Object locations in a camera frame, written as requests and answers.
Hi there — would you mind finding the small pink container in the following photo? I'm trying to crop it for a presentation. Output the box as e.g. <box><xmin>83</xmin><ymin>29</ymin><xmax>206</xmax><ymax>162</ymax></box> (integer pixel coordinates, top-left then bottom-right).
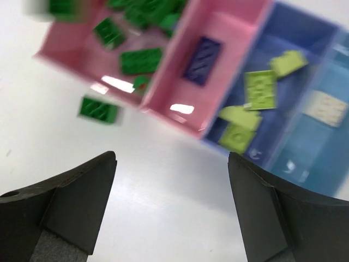
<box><xmin>139</xmin><ymin>0</ymin><xmax>273</xmax><ymax>140</ymax></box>

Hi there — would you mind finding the large pink container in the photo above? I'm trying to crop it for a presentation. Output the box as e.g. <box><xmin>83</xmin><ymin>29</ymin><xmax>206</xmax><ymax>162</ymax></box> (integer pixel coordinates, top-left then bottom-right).
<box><xmin>32</xmin><ymin>0</ymin><xmax>197</xmax><ymax>110</ymax></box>

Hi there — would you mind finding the light blue container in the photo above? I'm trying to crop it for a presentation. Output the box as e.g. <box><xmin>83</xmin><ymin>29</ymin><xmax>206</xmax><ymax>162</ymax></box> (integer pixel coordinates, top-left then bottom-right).
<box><xmin>268</xmin><ymin>31</ymin><xmax>348</xmax><ymax>197</ymax></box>

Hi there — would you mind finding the green lego brick top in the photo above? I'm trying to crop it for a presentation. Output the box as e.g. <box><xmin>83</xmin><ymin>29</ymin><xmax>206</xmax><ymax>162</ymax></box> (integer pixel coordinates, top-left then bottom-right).
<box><xmin>93</xmin><ymin>17</ymin><xmax>126</xmax><ymax>50</ymax></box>

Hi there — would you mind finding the green L-shaped lego brick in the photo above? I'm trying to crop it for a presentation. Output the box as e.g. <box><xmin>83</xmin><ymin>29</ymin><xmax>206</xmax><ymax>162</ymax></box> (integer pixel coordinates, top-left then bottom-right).
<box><xmin>158</xmin><ymin>13</ymin><xmax>180</xmax><ymax>38</ymax></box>

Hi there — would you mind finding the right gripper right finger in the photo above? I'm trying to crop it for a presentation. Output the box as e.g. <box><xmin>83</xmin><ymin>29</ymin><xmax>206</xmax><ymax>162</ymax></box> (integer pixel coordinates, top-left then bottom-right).
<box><xmin>228</xmin><ymin>152</ymin><xmax>348</xmax><ymax>261</ymax></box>

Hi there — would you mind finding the purple blue container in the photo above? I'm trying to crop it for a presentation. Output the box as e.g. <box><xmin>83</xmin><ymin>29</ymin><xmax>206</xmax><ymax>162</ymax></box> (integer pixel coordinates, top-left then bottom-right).
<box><xmin>220</xmin><ymin>1</ymin><xmax>340</xmax><ymax>167</ymax></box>

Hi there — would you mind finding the beige lego brick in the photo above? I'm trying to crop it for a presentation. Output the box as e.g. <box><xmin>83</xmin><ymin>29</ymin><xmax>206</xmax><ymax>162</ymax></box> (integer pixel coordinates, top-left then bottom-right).
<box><xmin>303</xmin><ymin>91</ymin><xmax>348</xmax><ymax>127</ymax></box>

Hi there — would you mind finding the green lego brick bottom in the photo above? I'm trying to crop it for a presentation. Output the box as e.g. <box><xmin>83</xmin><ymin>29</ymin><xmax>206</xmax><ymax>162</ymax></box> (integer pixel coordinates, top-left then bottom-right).
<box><xmin>119</xmin><ymin>48</ymin><xmax>163</xmax><ymax>75</ymax></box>

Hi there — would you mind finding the purple lego brick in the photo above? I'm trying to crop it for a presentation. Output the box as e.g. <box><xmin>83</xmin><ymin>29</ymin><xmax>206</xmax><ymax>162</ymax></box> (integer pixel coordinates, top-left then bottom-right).
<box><xmin>183</xmin><ymin>37</ymin><xmax>222</xmax><ymax>86</ymax></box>

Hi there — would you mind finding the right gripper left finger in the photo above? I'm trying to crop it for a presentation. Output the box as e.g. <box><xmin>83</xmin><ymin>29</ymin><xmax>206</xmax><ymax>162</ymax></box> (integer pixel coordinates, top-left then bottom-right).
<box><xmin>1</xmin><ymin>151</ymin><xmax>117</xmax><ymax>261</ymax></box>

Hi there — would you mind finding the pale yellow lego brick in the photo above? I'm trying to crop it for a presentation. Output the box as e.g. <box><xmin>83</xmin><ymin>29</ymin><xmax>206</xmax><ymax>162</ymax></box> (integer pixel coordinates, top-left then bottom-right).
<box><xmin>219</xmin><ymin>106</ymin><xmax>263</xmax><ymax>154</ymax></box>

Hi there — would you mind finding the lime lego brick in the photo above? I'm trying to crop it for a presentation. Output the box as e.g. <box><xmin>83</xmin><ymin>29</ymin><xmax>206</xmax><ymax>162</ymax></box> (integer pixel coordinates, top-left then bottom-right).
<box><xmin>244</xmin><ymin>70</ymin><xmax>277</xmax><ymax>110</ymax></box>

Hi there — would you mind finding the lime lego in container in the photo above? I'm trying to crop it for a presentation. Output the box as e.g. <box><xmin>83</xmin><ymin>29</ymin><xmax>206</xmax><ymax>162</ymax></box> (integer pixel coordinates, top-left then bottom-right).
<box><xmin>269</xmin><ymin>50</ymin><xmax>308</xmax><ymax>79</ymax></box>

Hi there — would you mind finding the small green lego brick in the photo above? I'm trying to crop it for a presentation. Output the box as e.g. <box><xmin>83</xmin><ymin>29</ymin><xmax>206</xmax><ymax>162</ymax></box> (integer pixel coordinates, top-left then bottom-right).
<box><xmin>47</xmin><ymin>0</ymin><xmax>85</xmax><ymax>22</ymax></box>

